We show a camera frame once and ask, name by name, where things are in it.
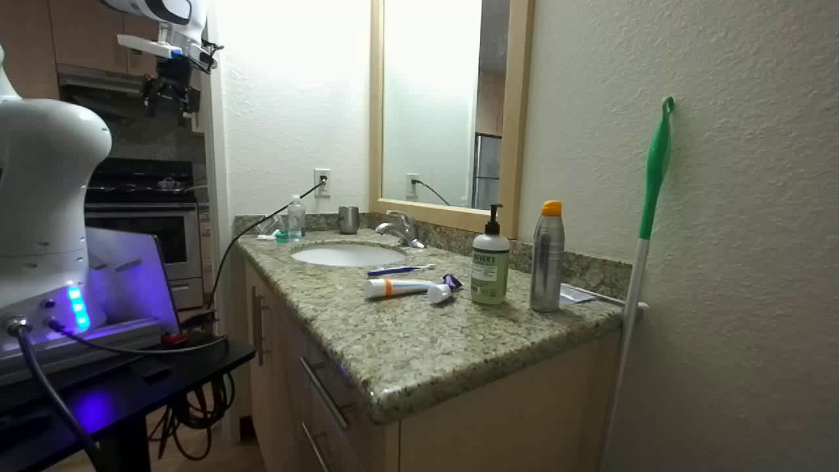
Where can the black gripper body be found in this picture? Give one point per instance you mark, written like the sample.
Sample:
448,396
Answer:
164,91

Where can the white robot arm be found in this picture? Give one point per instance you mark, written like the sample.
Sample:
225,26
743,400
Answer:
47,152

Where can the chrome bathroom faucet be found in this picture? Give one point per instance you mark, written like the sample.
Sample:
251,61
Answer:
401,227

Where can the range hood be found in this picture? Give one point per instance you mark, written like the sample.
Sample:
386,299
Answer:
103,87

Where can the black stove oven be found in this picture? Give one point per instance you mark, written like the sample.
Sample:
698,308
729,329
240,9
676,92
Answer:
153,198

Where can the small clear bottle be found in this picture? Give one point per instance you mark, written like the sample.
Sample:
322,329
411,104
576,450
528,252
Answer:
295,218

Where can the white control box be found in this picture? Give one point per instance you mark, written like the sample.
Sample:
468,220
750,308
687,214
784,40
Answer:
77,302

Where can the small metal cup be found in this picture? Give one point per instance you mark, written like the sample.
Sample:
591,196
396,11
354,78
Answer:
347,218

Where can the white oval sink basin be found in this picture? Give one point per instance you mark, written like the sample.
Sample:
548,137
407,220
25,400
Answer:
348,255

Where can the white toothpaste tube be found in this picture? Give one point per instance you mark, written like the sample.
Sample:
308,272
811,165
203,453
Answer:
396,286

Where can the blue toothbrush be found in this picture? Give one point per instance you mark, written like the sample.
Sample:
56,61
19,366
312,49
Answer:
396,272

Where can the black robot cart table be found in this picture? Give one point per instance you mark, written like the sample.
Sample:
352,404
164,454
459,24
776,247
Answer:
111,403

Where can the white blue razor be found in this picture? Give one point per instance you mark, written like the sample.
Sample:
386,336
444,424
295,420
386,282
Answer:
444,291

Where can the beige vanity cabinet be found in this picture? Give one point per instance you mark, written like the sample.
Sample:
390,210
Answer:
410,386

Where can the green soap pump bottle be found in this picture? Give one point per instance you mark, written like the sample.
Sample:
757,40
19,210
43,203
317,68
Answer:
491,264

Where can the silver spray can orange cap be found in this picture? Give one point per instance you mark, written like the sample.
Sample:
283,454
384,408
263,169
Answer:
545,257

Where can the white wall outlet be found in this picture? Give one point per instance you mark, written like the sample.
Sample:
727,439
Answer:
322,179

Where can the wood framed wall mirror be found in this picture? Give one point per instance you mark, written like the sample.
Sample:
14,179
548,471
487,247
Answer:
440,75

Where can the green handled mop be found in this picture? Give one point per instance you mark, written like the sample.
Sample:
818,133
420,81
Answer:
654,179

